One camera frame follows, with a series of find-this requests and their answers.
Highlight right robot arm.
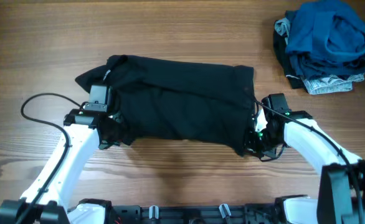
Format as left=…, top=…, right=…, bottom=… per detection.
left=245, top=93, right=365, bottom=224

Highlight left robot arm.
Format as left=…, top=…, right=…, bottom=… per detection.
left=0, top=84, right=125, bottom=223

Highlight left black cable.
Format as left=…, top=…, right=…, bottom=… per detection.
left=14, top=92, right=82, bottom=224

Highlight blue crumpled garment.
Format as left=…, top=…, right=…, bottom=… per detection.
left=285, top=1, right=365, bottom=80

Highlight black t-shirt with logo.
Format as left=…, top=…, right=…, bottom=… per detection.
left=75, top=55, right=255, bottom=156

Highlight black garment under pile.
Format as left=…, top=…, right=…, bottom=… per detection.
left=273, top=30, right=305, bottom=89

